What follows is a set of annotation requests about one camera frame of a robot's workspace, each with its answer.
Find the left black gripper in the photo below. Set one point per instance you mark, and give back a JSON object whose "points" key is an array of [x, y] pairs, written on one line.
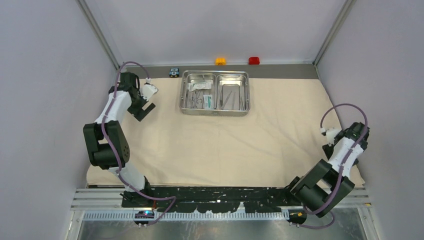
{"points": [[142, 113]]}

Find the beige cloth wrap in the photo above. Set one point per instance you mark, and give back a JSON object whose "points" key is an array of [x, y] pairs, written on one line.
{"points": [[277, 140]]}

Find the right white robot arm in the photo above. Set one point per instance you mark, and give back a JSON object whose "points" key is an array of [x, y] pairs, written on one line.
{"points": [[328, 182]]}

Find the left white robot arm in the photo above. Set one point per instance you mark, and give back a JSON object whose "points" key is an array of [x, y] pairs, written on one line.
{"points": [[106, 144]]}

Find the small blue owl toy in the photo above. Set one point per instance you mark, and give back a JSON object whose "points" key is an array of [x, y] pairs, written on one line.
{"points": [[174, 72]]}

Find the white sterile pouch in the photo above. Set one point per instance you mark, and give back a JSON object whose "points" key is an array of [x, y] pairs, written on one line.
{"points": [[194, 86]]}

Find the left steel tray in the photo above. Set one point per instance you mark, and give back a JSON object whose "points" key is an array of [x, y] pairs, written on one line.
{"points": [[195, 78]]}

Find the steel tray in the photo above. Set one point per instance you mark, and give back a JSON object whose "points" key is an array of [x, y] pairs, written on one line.
{"points": [[195, 78], [240, 82]]}

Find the green white packet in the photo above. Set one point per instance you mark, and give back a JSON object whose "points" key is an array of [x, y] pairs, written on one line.
{"points": [[208, 102]]}

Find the steel tweezers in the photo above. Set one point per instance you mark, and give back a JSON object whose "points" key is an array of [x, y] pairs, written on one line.
{"points": [[232, 100]]}

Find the yellow button block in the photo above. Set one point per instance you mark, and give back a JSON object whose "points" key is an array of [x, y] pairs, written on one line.
{"points": [[220, 61]]}

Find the right steel tray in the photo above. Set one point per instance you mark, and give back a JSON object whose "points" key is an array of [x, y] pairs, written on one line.
{"points": [[240, 82]]}

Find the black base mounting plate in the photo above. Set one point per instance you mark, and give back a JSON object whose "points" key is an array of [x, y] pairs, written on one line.
{"points": [[226, 199]]}

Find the red button block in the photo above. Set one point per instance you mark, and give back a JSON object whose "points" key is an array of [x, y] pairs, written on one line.
{"points": [[254, 60]]}

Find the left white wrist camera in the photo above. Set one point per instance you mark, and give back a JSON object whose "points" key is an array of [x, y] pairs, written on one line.
{"points": [[148, 90]]}

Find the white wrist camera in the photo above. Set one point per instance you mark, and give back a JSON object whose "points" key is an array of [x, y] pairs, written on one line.
{"points": [[148, 90], [330, 134]]}

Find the wire mesh steel basket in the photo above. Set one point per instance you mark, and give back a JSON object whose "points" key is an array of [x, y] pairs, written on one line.
{"points": [[202, 112]]}

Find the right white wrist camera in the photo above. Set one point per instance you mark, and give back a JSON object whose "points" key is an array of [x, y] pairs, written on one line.
{"points": [[330, 134]]}

